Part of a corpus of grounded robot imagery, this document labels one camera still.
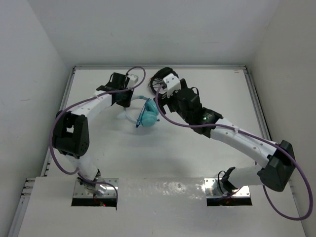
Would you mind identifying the teal cat-ear headphones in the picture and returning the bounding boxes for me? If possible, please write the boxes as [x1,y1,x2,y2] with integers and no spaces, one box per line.
[117,95,159,127]

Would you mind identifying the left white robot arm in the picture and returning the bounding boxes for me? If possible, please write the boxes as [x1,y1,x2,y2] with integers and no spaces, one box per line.
[50,73,138,182]

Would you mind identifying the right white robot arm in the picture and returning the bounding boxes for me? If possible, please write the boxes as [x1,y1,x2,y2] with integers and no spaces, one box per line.
[155,74,295,194]

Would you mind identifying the black headphones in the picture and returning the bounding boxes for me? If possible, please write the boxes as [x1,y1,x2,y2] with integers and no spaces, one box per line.
[148,67,179,94]

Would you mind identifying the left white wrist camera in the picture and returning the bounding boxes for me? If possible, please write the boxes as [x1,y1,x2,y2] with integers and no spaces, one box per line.
[127,74,139,88]

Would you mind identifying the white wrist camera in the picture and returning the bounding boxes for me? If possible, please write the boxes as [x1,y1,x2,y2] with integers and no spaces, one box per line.
[127,74,139,88]
[162,73,181,98]

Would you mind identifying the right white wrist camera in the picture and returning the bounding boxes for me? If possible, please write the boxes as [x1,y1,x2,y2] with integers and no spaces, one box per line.
[162,73,181,98]

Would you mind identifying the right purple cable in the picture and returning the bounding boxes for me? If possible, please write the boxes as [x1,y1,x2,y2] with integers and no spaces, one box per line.
[154,83,311,220]

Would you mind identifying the purple cable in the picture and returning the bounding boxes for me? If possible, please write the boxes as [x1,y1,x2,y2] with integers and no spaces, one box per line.
[154,83,311,220]
[48,66,146,205]

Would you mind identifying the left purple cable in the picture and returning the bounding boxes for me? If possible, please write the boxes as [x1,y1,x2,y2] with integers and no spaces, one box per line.
[48,66,146,205]

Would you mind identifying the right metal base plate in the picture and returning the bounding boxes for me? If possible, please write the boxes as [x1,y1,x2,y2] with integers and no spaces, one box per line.
[204,177,253,206]

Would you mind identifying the metal base plate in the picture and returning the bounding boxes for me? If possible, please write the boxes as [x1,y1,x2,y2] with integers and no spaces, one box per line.
[71,177,119,208]
[204,177,253,206]

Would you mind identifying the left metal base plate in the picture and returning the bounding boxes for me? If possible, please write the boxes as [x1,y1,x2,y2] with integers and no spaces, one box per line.
[71,177,119,208]

